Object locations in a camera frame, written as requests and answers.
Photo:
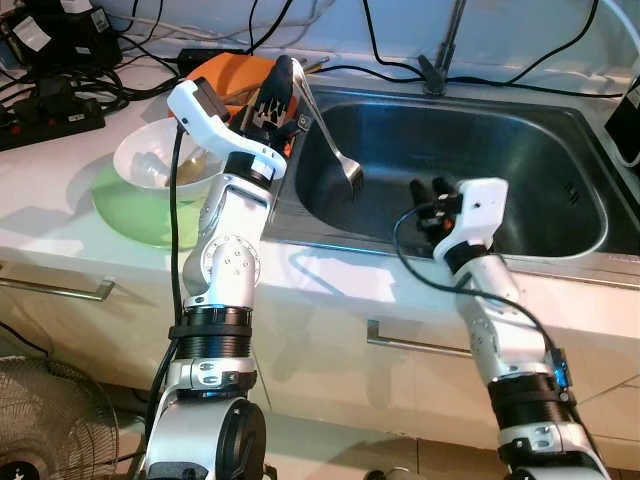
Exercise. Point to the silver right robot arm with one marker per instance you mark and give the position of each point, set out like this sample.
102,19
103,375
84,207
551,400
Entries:
500,320

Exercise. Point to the gold metal spoon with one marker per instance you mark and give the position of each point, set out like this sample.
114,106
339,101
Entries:
198,168

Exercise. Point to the light green plate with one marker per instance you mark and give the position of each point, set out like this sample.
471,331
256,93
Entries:
130,215

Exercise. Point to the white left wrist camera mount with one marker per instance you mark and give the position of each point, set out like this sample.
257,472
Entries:
200,115

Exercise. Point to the thin metal utensil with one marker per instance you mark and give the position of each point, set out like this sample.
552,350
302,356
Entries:
318,63

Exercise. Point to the large black appliance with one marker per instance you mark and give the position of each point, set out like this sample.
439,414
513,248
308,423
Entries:
625,125

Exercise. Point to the dark metal faucet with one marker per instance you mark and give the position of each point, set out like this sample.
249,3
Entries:
437,70

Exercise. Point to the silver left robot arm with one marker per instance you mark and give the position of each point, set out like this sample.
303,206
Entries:
225,260

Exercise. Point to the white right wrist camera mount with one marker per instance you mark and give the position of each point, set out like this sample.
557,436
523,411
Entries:
480,205

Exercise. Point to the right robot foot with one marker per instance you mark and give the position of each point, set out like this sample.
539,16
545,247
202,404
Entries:
388,473

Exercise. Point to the white kitchen cabinet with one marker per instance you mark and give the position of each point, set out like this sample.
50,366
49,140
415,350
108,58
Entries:
320,390

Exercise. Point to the white bowl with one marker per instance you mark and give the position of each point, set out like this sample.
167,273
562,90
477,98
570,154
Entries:
145,150

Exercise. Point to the silver metal fork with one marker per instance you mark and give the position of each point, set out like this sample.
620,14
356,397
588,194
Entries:
345,170

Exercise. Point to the small flat black box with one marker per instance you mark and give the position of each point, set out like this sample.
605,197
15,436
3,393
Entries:
205,57

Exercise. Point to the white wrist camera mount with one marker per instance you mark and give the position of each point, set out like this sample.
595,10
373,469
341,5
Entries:
480,205
200,115

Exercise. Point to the stainless steel kitchen sink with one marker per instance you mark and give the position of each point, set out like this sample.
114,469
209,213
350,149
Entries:
470,140

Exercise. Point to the black charger block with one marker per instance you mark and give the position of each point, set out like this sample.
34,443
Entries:
60,35

